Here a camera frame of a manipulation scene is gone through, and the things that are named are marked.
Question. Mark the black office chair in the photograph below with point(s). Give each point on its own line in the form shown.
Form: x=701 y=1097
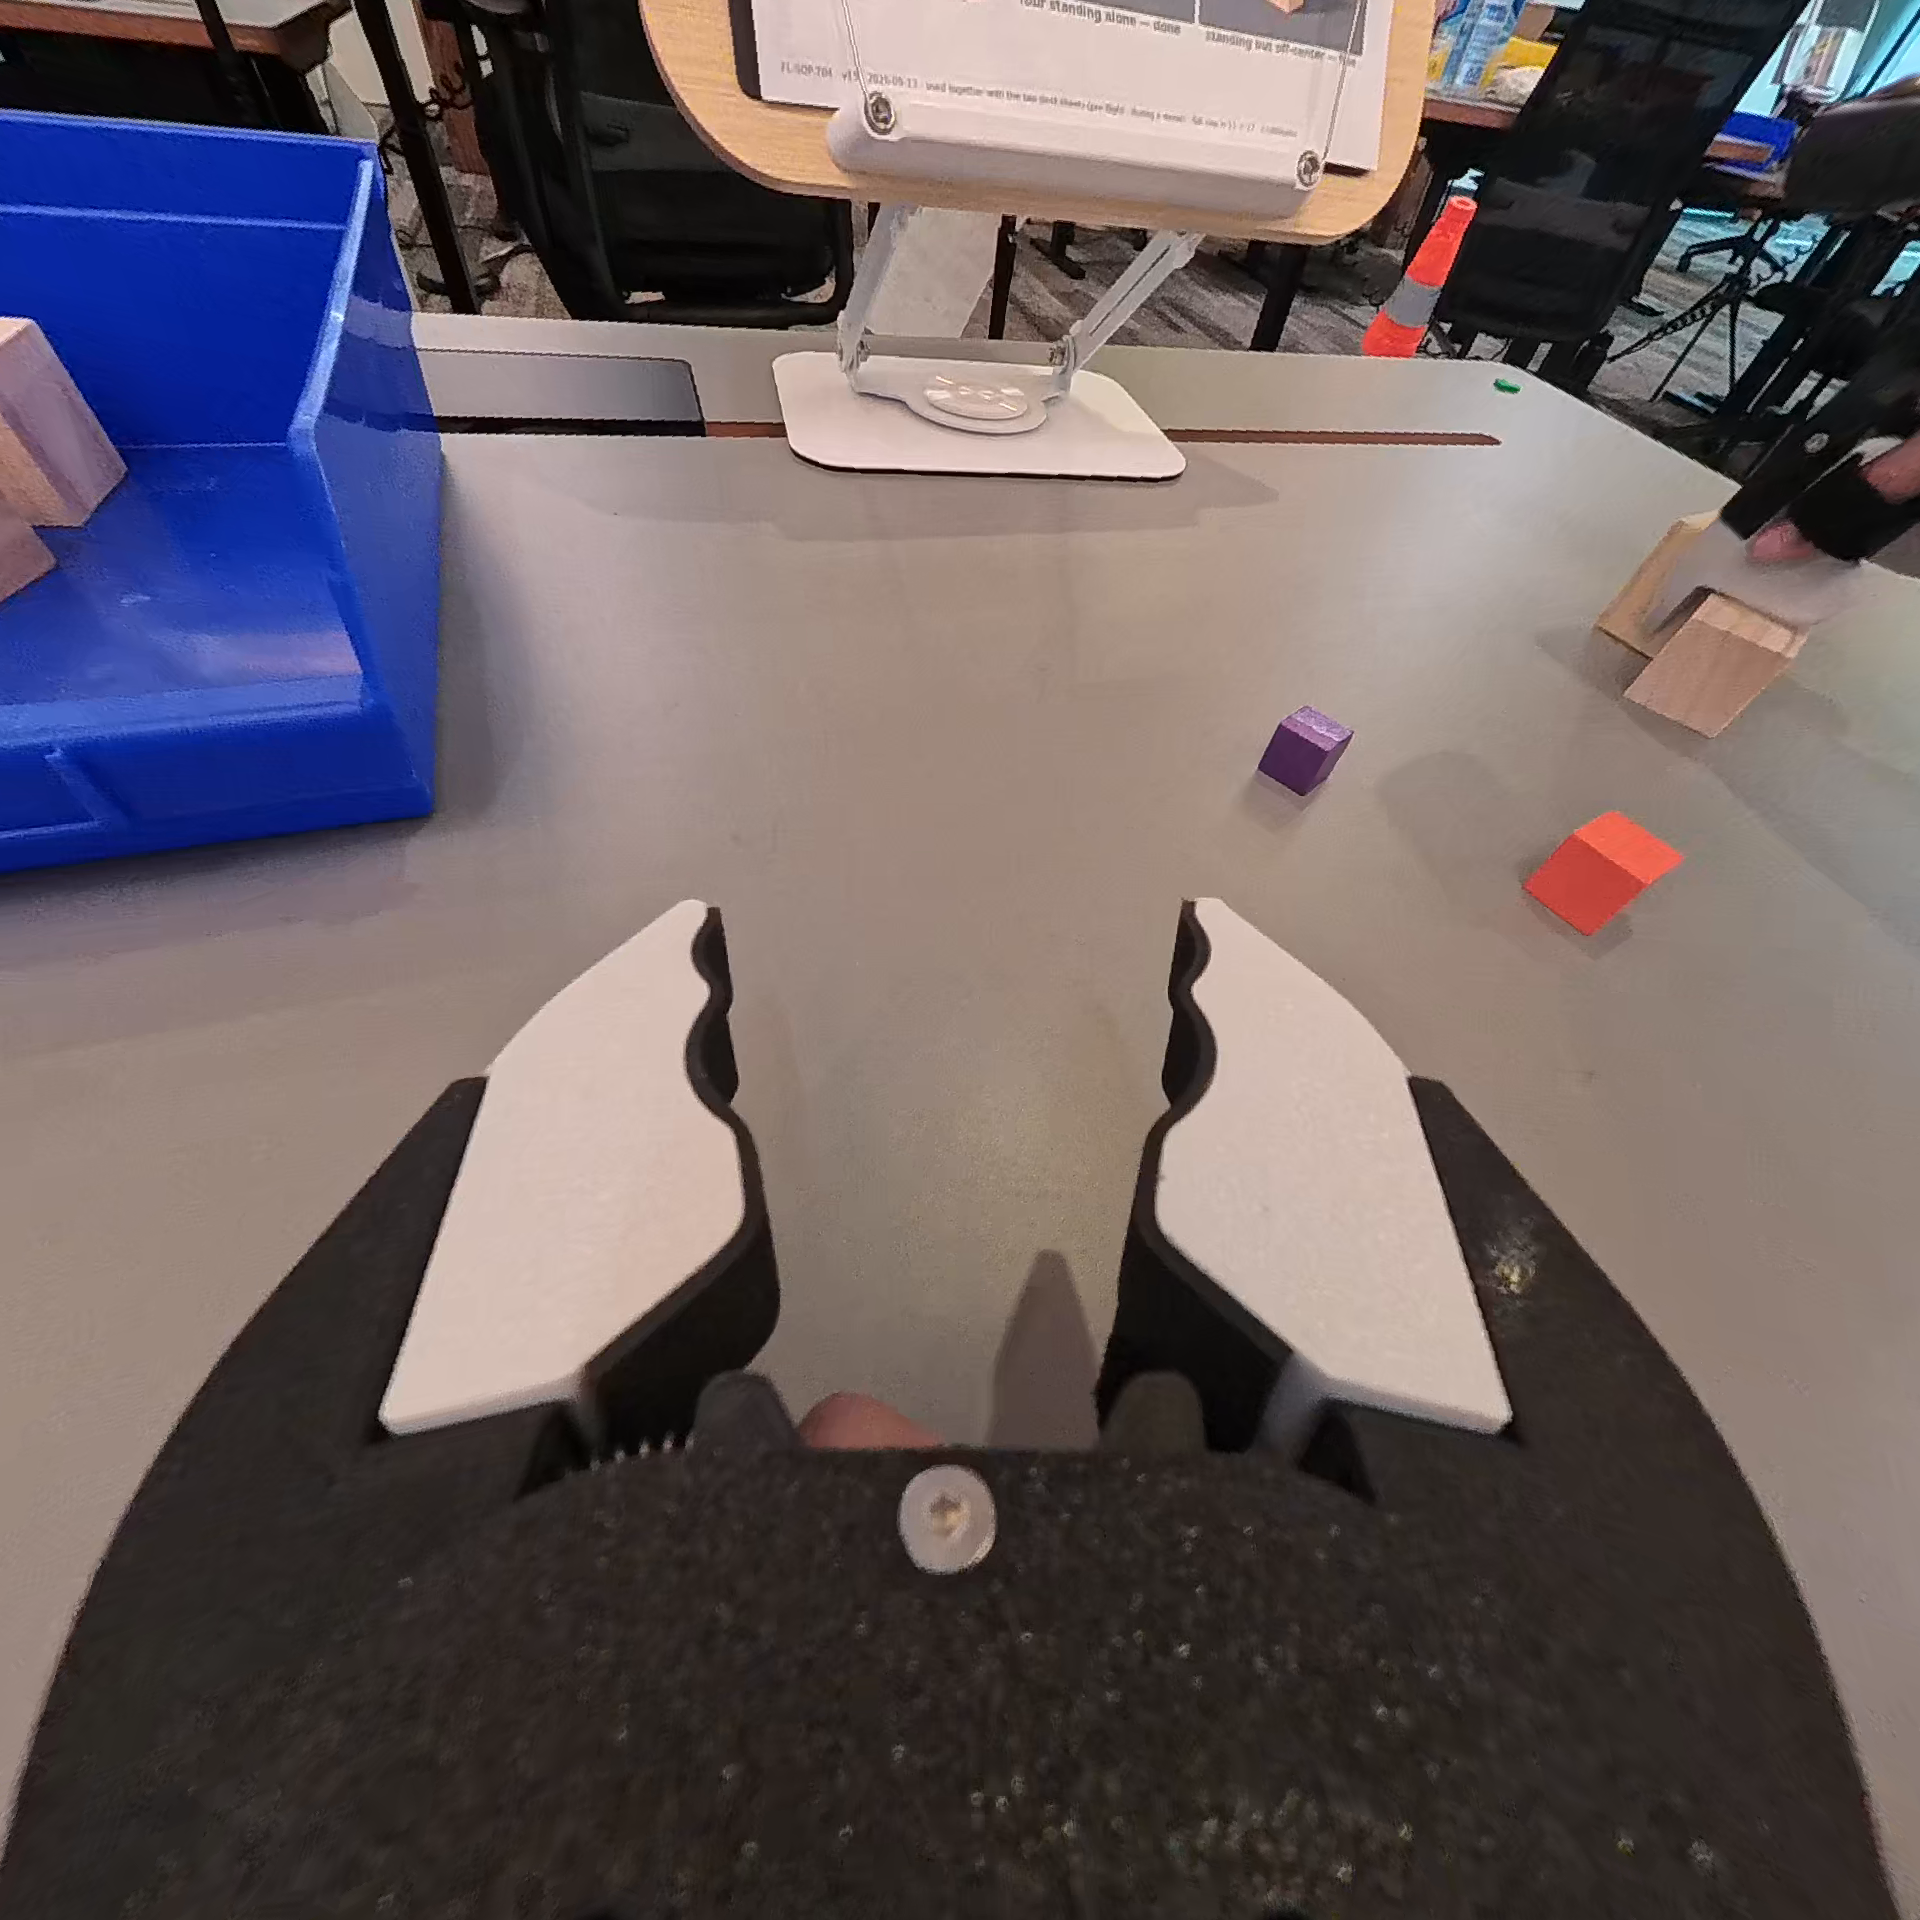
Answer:
x=661 y=181
x=1578 y=195

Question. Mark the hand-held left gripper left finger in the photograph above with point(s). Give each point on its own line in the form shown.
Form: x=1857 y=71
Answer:
x=572 y=1200

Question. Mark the orange striped traffic cone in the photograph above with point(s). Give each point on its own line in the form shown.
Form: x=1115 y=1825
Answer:
x=1422 y=291

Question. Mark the medium wooden cube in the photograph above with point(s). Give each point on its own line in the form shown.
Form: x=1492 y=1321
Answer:
x=1710 y=673
x=22 y=555

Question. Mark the person's right hand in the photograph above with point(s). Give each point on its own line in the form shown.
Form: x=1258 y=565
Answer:
x=1812 y=534

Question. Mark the red wooden cube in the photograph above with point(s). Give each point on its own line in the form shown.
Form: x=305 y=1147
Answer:
x=1598 y=873

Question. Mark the white folding stand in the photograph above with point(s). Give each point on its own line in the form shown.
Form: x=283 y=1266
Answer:
x=980 y=421

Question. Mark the purple wooden cube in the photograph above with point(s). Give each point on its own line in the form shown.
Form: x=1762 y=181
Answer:
x=1302 y=747

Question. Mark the blue plastic bin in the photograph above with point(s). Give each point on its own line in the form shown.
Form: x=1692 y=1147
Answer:
x=328 y=598

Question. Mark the large wooden cube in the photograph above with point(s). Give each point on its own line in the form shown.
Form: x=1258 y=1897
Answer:
x=1653 y=578
x=48 y=421

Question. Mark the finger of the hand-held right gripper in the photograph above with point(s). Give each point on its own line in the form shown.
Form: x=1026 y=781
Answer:
x=1797 y=586

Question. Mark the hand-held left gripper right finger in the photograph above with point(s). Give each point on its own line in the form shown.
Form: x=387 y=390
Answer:
x=1337 y=1200

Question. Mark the white instruction sheet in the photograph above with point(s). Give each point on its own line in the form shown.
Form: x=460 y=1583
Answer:
x=1048 y=42

